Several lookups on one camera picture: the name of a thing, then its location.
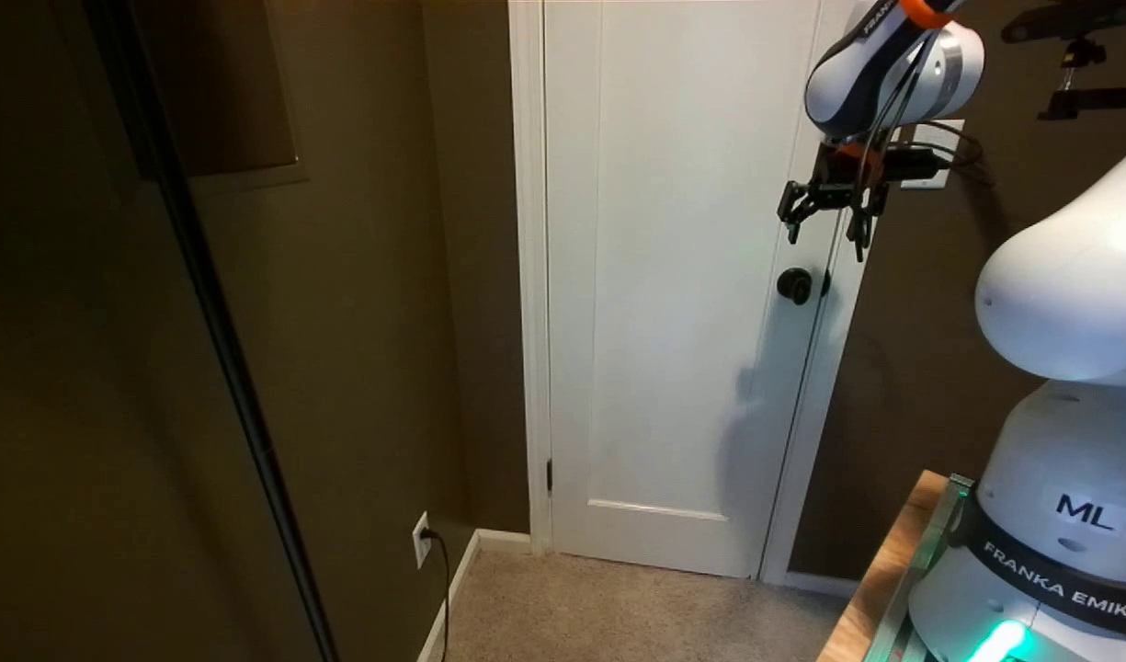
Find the white wall switch plate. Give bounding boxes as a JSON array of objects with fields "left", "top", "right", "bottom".
[{"left": 901, "top": 119, "right": 967, "bottom": 190}]

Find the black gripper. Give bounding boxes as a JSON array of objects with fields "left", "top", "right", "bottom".
[{"left": 778, "top": 143, "right": 893, "bottom": 265}]

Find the white panel door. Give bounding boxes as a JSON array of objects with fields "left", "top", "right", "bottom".
[{"left": 543, "top": 0, "right": 847, "bottom": 580}]

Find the black cable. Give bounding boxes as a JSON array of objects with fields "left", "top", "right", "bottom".
[{"left": 421, "top": 528, "right": 454, "bottom": 662}]

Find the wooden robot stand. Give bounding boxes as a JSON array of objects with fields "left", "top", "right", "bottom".
[{"left": 814, "top": 469, "right": 979, "bottom": 662}]

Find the black door knob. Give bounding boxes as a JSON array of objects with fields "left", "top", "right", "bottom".
[{"left": 776, "top": 267, "right": 832, "bottom": 307}]

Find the white door frame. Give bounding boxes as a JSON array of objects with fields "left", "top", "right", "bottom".
[{"left": 507, "top": 0, "right": 874, "bottom": 589}]

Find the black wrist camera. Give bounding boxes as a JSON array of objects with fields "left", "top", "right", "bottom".
[{"left": 884, "top": 145, "right": 951, "bottom": 182}]

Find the black camera on mount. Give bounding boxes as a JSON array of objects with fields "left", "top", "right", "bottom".
[{"left": 1000, "top": 0, "right": 1126, "bottom": 122}]

